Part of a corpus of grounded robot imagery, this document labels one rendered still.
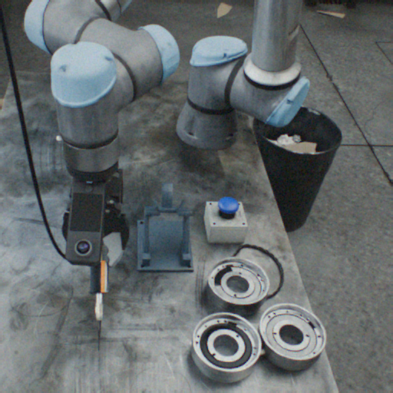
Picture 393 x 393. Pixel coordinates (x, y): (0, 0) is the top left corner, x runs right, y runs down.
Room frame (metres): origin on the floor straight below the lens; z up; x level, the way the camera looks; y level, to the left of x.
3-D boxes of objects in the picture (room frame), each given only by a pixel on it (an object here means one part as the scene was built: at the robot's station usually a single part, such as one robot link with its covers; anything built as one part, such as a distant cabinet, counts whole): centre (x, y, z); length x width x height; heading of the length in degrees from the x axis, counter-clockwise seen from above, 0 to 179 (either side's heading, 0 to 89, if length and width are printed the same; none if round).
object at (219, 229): (0.81, -0.06, 0.82); 0.08 x 0.07 x 0.05; 12
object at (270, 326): (0.56, -0.18, 0.82); 0.08 x 0.08 x 0.02
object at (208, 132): (1.14, 0.00, 0.85); 0.15 x 0.15 x 0.10
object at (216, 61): (1.14, -0.01, 0.97); 0.13 x 0.12 x 0.14; 60
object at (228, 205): (0.81, -0.06, 0.85); 0.04 x 0.04 x 0.05
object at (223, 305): (0.65, -0.09, 0.82); 0.10 x 0.10 x 0.04
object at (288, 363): (0.56, -0.18, 0.82); 0.10 x 0.10 x 0.04
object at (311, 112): (1.82, -0.34, 0.21); 0.34 x 0.34 x 0.43
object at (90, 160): (0.60, 0.15, 1.11); 0.08 x 0.08 x 0.05
